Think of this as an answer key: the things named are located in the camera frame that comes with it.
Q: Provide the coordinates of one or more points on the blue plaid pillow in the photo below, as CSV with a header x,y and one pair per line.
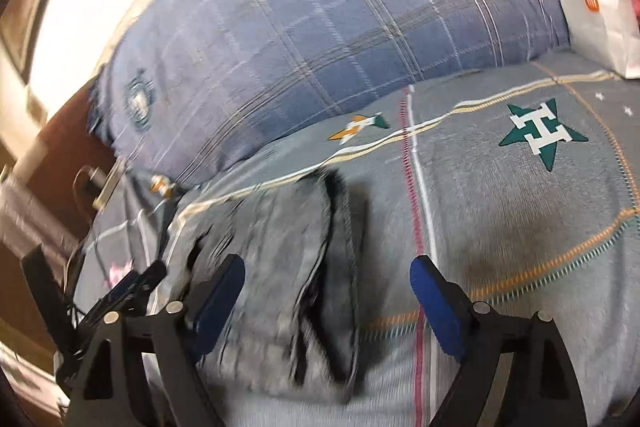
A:
x,y
325,32

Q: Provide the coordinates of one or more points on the brown headboard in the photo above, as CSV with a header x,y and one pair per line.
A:
x,y
65,147

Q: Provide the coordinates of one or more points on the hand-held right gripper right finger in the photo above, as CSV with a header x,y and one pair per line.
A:
x,y
440,307

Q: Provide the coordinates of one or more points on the white paper bag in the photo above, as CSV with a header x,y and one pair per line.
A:
x,y
595,2

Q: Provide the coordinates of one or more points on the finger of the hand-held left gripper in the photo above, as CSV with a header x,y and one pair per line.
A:
x,y
127,292

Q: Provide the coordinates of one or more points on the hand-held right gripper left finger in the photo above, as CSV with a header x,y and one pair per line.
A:
x,y
220,302

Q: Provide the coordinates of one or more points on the white power strip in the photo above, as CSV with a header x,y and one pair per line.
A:
x,y
111,182

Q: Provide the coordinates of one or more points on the grey denim pants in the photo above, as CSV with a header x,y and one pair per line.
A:
x,y
280,267

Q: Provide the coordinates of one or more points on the grey star print bed sheet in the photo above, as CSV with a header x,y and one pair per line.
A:
x,y
500,217

